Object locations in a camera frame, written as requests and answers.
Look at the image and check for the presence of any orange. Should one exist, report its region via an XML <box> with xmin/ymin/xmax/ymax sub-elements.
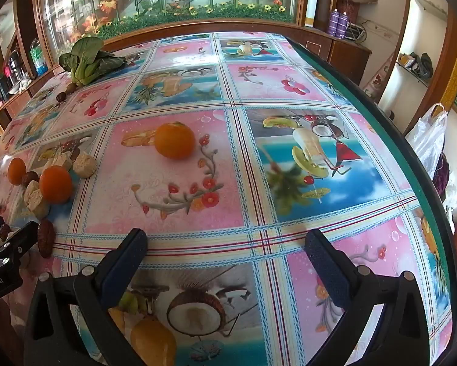
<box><xmin>39</xmin><ymin>165</ymin><xmax>73</xmax><ymax>204</ymax></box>
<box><xmin>7</xmin><ymin>157</ymin><xmax>26</xmax><ymax>185</ymax></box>
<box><xmin>154</xmin><ymin>122</ymin><xmax>196</xmax><ymax>160</ymax></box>

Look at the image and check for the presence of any fruit printed tablecloth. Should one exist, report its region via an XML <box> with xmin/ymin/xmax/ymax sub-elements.
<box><xmin>0</xmin><ymin>32</ymin><xmax>457</xmax><ymax>366</ymax></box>

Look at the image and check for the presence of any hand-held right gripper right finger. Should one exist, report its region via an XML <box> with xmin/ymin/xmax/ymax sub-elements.
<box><xmin>305</xmin><ymin>229</ymin><xmax>435</xmax><ymax>366</ymax></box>

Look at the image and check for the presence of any green plastic bottle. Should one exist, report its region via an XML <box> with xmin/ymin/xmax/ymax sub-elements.
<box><xmin>30</xmin><ymin>38</ymin><xmax>49</xmax><ymax>76</ymax></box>

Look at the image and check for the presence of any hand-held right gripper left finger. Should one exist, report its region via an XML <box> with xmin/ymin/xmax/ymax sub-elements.
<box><xmin>23</xmin><ymin>228</ymin><xmax>149</xmax><ymax>366</ymax></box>

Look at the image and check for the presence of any dark bag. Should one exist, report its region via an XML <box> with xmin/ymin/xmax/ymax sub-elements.
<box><xmin>415</xmin><ymin>52</ymin><xmax>435</xmax><ymax>81</ymax></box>

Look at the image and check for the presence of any white plastic bag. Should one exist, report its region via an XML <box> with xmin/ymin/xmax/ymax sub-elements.
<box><xmin>405</xmin><ymin>103</ymin><xmax>450</xmax><ymax>178</ymax></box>

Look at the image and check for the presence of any purple cabbage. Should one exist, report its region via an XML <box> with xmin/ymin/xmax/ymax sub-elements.
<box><xmin>434</xmin><ymin>156</ymin><xmax>451</xmax><ymax>199</ymax></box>

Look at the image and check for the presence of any green bok choy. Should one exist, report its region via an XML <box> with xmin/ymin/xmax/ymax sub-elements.
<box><xmin>58</xmin><ymin>36</ymin><xmax>127</xmax><ymax>85</ymax></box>

